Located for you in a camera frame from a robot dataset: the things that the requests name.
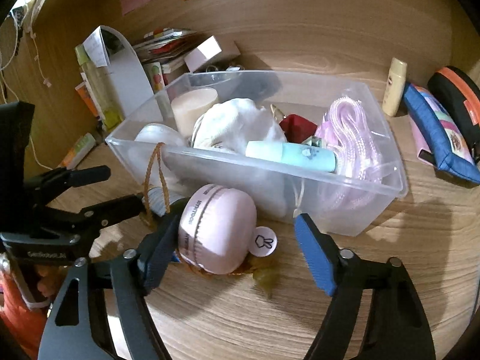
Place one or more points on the white magazine file holder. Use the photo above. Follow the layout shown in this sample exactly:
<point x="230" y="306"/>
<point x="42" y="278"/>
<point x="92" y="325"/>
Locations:
<point x="118" y="65"/>

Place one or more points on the olive gourd charm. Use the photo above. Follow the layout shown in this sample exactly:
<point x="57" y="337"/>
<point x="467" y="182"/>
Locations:
<point x="263" y="270"/>

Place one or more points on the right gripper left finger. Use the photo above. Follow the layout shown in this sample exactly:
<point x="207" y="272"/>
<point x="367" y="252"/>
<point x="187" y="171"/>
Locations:
<point x="77" y="327"/>

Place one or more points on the white drawstring pouch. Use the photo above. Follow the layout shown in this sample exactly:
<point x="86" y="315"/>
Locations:
<point x="229" y="126"/>

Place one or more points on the small white cardboard box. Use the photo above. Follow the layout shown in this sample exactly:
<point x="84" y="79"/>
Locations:
<point x="211" y="51"/>

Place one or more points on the black orange zip case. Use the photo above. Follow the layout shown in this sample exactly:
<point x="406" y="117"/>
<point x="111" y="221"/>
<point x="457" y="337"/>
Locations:
<point x="459" y="95"/>

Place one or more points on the pink round macaron case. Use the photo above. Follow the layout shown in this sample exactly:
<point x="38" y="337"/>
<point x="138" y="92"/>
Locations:
<point x="218" y="230"/>

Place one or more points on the blue patterned pencil pouch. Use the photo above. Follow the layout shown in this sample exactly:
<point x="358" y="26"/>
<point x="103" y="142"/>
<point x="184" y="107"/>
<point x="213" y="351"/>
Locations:
<point x="443" y="137"/>

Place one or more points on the red small pouch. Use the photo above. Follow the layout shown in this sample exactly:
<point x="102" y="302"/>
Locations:
<point x="297" y="129"/>

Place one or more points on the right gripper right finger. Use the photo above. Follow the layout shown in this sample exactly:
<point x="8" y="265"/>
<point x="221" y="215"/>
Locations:
<point x="397" y="327"/>

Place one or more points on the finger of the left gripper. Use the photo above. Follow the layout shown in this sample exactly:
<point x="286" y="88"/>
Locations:
<point x="44" y="188"/>
<point x="91" y="220"/>

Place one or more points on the white round jar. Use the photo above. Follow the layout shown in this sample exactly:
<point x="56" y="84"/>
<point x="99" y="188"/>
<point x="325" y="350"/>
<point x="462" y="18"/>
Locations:
<point x="147" y="139"/>

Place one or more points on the orange green tube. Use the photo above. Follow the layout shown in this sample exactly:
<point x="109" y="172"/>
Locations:
<point x="78" y="152"/>

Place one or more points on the person's hand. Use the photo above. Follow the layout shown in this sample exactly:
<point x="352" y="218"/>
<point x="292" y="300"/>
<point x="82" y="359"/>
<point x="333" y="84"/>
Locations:
<point x="51" y="279"/>

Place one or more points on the cream pillar candle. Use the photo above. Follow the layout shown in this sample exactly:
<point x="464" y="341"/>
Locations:
<point x="188" y="107"/>

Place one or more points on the cream lotion bottle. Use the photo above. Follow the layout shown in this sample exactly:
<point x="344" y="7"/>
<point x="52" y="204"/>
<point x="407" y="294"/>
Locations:
<point x="394" y="88"/>

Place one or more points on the clear plastic storage bin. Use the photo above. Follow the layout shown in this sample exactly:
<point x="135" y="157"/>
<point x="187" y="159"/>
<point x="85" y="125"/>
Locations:
<point x="369" y="174"/>

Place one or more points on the mint green tube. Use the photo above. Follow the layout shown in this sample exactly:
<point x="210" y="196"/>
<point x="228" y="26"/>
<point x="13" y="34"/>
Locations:
<point x="298" y="155"/>

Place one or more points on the small black barcode box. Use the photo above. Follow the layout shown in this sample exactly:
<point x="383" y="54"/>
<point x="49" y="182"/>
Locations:
<point x="159" y="204"/>

